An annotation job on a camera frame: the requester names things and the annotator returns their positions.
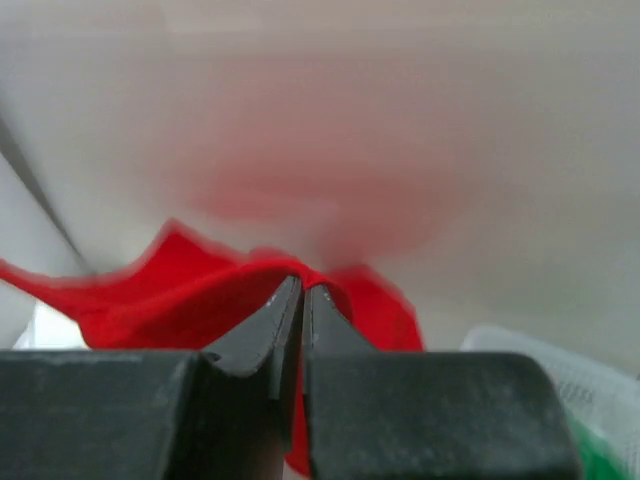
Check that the white plastic basket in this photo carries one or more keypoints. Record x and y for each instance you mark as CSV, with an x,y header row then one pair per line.
x,y
603,398

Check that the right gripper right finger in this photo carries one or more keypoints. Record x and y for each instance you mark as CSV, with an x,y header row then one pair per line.
x,y
415,415

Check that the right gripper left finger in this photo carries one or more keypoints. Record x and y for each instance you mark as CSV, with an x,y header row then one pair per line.
x,y
222,412

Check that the red t shirt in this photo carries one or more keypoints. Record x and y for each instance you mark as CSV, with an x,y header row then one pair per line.
x,y
186,294

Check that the green t shirt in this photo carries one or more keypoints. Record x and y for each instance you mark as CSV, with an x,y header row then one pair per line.
x,y
597,458

